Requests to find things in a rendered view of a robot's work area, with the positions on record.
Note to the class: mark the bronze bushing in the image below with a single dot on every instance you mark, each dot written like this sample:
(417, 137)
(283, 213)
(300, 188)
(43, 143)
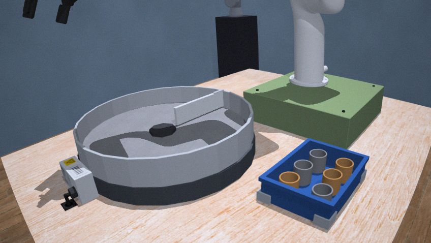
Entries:
(332, 177)
(292, 177)
(346, 167)

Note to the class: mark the blue open-top crate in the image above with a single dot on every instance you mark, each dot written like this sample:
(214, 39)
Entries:
(301, 201)

